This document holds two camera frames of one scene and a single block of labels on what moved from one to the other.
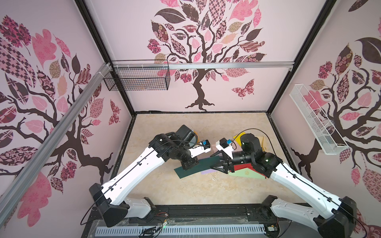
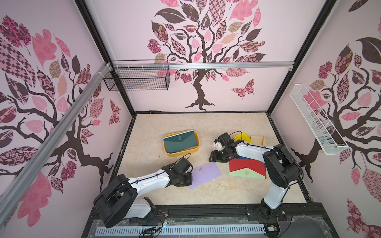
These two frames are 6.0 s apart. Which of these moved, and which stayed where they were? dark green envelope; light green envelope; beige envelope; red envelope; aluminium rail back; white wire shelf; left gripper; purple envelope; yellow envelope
Moved: dark green envelope; purple envelope; left gripper
Stayed: white wire shelf; yellow envelope; beige envelope; red envelope; light green envelope; aluminium rail back
